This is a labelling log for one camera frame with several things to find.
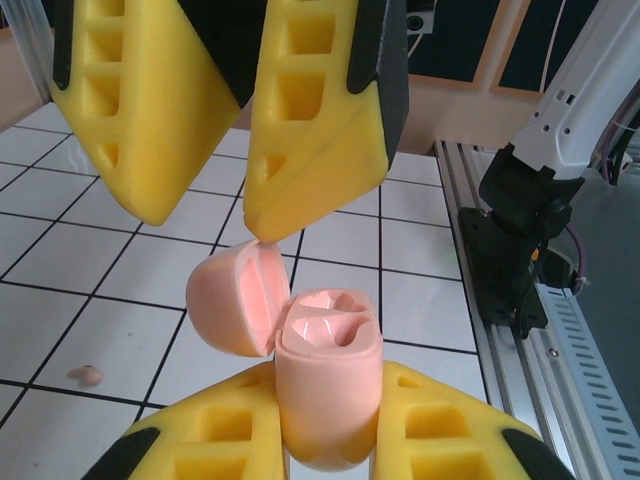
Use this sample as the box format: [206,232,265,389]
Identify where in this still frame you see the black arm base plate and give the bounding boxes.
[457,207,549,341]

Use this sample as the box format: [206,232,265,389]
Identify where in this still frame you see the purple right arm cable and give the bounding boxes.
[567,129,621,289]

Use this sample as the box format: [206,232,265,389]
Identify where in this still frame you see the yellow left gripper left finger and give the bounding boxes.
[83,359,287,480]

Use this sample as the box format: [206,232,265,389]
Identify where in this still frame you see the grey slotted cable duct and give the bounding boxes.
[532,279,640,480]

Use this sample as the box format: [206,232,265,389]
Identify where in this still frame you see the aluminium corner post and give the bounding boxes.
[0,0,56,134]

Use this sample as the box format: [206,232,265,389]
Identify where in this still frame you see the small pink earbud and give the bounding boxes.
[65,364,106,390]

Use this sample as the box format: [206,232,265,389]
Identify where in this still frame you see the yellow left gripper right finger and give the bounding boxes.
[368,359,565,480]

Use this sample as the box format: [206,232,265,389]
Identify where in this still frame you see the aluminium mounting rail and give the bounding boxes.
[432,138,591,480]

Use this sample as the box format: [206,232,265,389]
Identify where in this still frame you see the grey sheet metal panel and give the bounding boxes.
[569,169,640,311]

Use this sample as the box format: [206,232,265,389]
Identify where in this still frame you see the small dark wall panel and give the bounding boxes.
[492,0,551,100]

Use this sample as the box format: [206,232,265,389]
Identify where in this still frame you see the pink earbud charging case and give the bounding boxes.
[184,238,386,474]

